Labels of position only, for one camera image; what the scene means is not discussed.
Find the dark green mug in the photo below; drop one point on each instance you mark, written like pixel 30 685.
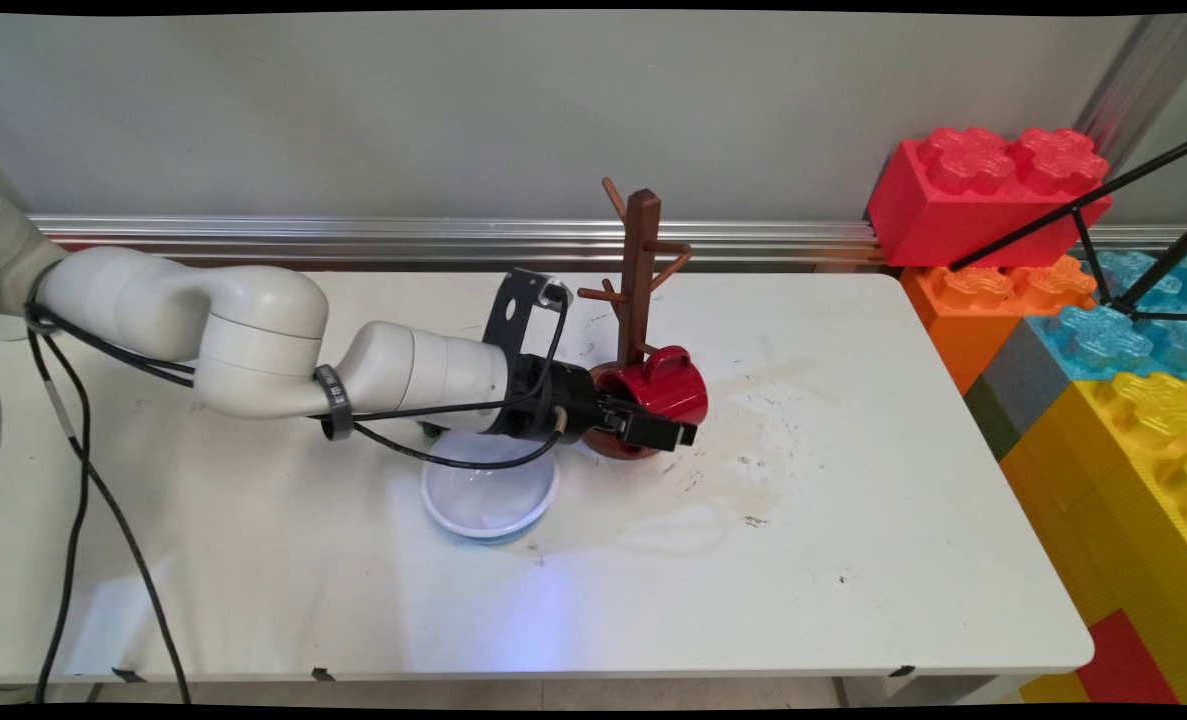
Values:
pixel 433 430

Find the black tape piece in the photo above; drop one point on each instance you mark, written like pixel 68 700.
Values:
pixel 902 671
pixel 324 674
pixel 127 675

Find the big blue toy brick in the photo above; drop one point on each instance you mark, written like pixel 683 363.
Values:
pixel 1103 335

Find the slanted aluminium profile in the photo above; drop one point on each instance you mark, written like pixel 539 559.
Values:
pixel 1138 80

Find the brown wooden mug tree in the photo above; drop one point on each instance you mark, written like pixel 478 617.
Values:
pixel 641 270

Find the big grey toy brick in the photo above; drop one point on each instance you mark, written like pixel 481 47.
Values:
pixel 1023 375

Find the black tripod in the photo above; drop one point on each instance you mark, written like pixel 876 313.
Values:
pixel 1083 215

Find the red ceramic mug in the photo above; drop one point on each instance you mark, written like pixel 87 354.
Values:
pixel 673 385

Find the big red toy brick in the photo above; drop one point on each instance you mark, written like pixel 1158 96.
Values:
pixel 963 195

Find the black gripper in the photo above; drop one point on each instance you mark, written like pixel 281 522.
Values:
pixel 553 400

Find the grey table leg frame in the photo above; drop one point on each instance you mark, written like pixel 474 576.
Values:
pixel 933 688

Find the flat red toy brick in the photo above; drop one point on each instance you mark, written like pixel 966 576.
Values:
pixel 1128 660

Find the big orange toy brick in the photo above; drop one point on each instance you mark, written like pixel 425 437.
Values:
pixel 963 320

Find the aluminium rail along wall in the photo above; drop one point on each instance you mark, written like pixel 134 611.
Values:
pixel 433 240

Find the big yellow toy brick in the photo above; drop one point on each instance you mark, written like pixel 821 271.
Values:
pixel 1123 480

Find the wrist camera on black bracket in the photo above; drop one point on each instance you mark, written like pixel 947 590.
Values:
pixel 513 310

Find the big dark green toy brick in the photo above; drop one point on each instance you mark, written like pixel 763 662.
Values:
pixel 993 420

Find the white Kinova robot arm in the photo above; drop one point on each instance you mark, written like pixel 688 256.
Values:
pixel 253 340

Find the white bowl with blue base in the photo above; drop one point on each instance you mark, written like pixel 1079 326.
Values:
pixel 488 500

